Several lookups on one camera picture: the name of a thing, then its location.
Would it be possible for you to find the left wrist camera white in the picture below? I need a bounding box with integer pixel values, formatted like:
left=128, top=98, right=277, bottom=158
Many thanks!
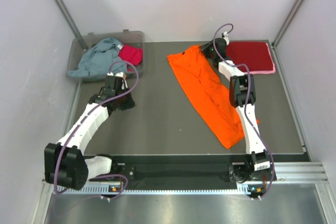
left=105, top=72, right=127, bottom=90

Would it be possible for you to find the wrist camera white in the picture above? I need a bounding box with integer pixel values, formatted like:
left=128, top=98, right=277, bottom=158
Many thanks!
left=222, top=31, right=230, bottom=46
left=105, top=72, right=127, bottom=90

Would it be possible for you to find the magenta t shirt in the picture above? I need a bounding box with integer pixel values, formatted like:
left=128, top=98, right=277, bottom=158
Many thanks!
left=118, top=45, right=143, bottom=67

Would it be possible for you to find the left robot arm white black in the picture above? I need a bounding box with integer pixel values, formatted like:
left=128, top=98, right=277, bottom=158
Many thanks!
left=44, top=72, right=135, bottom=194

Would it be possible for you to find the right corner aluminium post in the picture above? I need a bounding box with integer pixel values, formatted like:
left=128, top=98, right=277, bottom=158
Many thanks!
left=271, top=0, right=305, bottom=49

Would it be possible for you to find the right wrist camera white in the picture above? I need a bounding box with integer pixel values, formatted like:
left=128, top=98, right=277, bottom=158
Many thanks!
left=222, top=31, right=230, bottom=46

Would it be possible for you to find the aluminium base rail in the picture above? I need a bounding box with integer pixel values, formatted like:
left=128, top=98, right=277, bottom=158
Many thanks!
left=41, top=153, right=329, bottom=196

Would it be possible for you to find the left corner aluminium post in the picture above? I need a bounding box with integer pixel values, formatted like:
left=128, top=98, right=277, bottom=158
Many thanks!
left=54, top=0, right=88, bottom=50

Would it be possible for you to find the orange t shirt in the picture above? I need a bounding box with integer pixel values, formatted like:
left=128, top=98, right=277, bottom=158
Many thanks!
left=167, top=45, right=244, bottom=148

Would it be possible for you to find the folded pink t shirt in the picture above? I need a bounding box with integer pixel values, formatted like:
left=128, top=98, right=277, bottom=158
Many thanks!
left=246, top=41, right=276, bottom=74

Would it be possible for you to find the grey slotted cable duct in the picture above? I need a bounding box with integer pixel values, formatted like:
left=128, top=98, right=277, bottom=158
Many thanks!
left=64, top=182, right=263, bottom=195

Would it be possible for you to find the clear grey plastic bin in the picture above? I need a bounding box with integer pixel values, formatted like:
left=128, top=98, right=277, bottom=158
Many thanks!
left=67, top=30, right=145, bottom=75

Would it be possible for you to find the folded dark red t shirt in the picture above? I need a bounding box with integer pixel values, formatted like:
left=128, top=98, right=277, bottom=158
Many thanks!
left=226, top=41, right=276, bottom=74

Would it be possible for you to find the grey blue t shirt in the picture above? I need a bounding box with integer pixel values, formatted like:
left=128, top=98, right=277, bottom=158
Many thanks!
left=67, top=37, right=127, bottom=80

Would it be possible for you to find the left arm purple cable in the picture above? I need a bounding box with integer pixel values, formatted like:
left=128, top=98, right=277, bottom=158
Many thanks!
left=54, top=60, right=140, bottom=200

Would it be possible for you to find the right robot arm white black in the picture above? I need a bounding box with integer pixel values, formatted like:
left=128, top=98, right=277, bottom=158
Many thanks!
left=201, top=38, right=275, bottom=185

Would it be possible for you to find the corner aluminium post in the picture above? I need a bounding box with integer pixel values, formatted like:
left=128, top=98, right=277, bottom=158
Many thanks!
left=54, top=0, right=88, bottom=50
left=271, top=0, right=305, bottom=49

